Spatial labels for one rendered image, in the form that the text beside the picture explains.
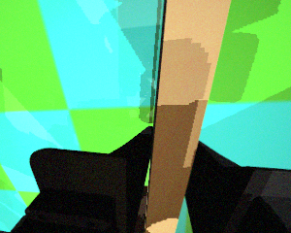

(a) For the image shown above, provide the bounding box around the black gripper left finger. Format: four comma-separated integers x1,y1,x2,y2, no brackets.
29,126,153,233

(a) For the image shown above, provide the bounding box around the long wooden rail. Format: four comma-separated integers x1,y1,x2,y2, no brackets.
145,0,232,233

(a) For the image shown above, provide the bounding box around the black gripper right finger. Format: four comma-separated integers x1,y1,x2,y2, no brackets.
184,141,291,233

